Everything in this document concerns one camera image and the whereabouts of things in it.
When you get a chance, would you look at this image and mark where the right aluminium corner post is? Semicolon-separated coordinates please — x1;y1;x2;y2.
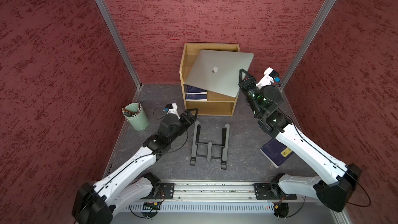
280;0;337;90

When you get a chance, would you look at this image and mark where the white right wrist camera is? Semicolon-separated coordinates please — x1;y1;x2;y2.
256;67;280;89

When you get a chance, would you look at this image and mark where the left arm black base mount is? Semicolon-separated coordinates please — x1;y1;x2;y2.
148;183;175;200

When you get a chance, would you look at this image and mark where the silver laptop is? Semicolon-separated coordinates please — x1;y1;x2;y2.
184;50;254;97

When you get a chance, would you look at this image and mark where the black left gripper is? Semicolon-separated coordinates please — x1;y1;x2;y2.
168;107;199;142

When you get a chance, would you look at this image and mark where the coloured pencils bundle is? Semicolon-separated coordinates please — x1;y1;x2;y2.
121;103;142;118

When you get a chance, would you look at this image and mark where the left aluminium corner post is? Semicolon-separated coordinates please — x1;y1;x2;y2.
95;0;142;90

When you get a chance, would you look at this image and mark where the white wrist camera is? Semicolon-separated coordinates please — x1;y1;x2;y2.
256;67;280;89
164;103;179;117

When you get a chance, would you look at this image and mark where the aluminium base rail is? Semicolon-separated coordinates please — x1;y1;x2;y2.
105;180;340;203

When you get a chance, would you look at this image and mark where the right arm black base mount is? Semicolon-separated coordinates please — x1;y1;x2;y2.
253;183;297;200

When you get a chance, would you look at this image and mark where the black laptop stand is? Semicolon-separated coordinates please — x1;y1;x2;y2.
190;120;230;170

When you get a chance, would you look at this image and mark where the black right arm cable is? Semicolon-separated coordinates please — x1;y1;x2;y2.
285;114;372;208

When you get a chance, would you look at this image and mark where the wooden shelf unit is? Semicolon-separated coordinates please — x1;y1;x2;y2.
179;43;240;117

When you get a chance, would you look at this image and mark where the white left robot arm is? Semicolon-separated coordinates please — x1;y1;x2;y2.
72;108;199;224

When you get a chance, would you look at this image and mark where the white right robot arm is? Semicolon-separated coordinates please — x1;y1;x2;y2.
238;67;362;212

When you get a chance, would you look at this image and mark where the blue book on shelf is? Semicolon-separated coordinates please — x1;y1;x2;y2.
185;85;208;101

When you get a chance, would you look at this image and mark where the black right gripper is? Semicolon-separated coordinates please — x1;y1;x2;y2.
238;68;264;115

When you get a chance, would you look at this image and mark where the aluminium corner post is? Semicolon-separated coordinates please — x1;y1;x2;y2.
280;0;337;90
95;0;142;90

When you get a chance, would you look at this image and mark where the blue notebook on table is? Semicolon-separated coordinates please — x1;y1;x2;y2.
260;139;294;168

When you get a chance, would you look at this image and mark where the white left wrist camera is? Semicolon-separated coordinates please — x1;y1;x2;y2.
164;103;179;117

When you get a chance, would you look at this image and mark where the green pencil cup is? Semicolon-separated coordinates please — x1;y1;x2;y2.
125;107;149;131

